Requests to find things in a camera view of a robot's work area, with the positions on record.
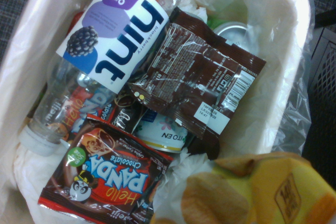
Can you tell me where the yellow chip bag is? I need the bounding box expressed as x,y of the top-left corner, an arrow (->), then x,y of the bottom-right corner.
151,151 -> 336,224

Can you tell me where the clear plastic bin liner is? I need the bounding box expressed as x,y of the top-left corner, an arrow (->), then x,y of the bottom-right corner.
181,0 -> 317,158

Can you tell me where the white plastic trash bin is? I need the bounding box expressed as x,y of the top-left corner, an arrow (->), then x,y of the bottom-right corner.
0,0 -> 316,224

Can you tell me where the brown snack wrapper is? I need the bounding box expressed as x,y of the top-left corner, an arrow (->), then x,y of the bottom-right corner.
127,6 -> 267,161

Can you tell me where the Ito En drink can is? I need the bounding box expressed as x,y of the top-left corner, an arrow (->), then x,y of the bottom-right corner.
133,110 -> 190,154

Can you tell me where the dark chocolate snack wrapper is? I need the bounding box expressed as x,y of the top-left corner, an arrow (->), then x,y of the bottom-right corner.
86,97 -> 148,134

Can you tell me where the crumpled white paper tissue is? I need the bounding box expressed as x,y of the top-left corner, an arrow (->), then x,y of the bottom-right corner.
166,147 -> 217,184

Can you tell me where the hint blackberry water bottle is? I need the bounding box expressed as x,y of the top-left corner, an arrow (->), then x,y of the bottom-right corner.
18,0 -> 182,157

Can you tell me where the silver aluminium can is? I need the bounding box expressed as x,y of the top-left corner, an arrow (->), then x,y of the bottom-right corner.
213,22 -> 261,57

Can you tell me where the Hello Panda chocolate snack pack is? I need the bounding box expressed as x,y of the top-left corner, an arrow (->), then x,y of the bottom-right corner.
37,118 -> 174,224

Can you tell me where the dark floor vent grille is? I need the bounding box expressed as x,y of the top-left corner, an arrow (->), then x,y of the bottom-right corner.
307,27 -> 336,120

